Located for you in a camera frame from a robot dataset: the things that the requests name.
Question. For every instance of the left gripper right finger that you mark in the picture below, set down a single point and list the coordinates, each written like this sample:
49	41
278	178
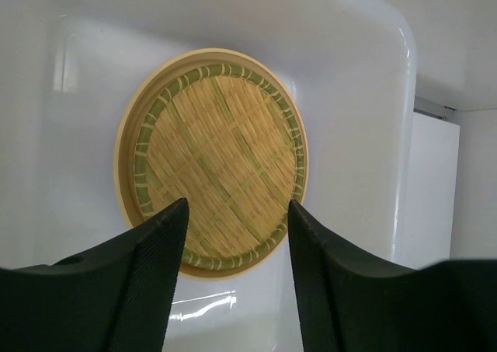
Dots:
351	300

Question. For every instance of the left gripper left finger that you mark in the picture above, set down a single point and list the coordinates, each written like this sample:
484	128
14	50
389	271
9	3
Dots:
116	296

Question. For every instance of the beige plate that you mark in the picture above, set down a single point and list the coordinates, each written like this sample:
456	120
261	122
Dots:
128	134

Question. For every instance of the white plastic bin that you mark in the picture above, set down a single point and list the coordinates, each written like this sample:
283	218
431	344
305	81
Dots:
112	110

